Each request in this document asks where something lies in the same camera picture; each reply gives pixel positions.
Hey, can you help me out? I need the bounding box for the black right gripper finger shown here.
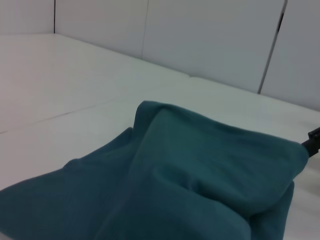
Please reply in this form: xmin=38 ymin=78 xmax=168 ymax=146
xmin=301 ymin=126 xmax=320 ymax=159

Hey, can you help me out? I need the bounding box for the teal FREE! print T-shirt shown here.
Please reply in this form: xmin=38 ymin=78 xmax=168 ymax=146
xmin=0 ymin=100 xmax=310 ymax=240

